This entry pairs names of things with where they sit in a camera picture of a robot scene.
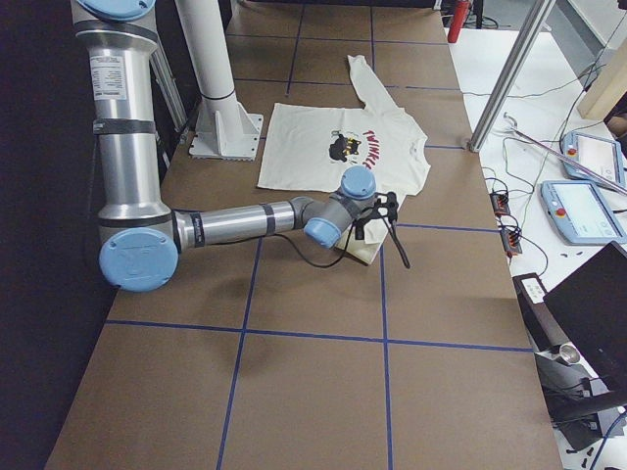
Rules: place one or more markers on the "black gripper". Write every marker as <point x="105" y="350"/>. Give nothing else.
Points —
<point x="361" y="226"/>

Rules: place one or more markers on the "cream long-sleeve printed shirt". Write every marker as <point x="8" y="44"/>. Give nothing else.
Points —
<point x="309" y="149"/>

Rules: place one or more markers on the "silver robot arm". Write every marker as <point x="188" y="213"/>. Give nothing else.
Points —
<point x="141" y="236"/>

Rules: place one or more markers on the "orange black connector block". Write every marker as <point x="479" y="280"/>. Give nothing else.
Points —
<point x="499" y="203"/>

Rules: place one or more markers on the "near blue teach pendant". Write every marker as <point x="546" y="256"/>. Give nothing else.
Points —
<point x="580" y="213"/>

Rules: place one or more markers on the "blue teach pendant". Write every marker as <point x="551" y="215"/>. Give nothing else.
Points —
<point x="580" y="213"/>
<point x="603" y="156"/>

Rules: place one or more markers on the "black box with label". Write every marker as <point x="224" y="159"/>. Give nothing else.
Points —
<point x="540" y="323"/>

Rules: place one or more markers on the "red cylinder bottle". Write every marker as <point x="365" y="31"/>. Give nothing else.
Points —
<point x="457" y="21"/>

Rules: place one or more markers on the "far blue teach pendant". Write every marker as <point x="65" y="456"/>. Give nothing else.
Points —
<point x="603" y="156"/>

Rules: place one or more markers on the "black monitor screen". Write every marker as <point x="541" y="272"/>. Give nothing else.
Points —
<point x="590" y="308"/>

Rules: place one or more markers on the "silver metal cup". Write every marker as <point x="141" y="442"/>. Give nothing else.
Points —
<point x="568" y="355"/>

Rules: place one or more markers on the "wooden board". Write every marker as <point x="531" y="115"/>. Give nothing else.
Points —
<point x="608" y="89"/>

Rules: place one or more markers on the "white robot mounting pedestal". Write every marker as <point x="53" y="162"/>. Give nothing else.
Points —
<point x="223" y="130"/>

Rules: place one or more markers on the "aluminium frame post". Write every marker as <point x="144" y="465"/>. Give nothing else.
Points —
<point x="522" y="46"/>

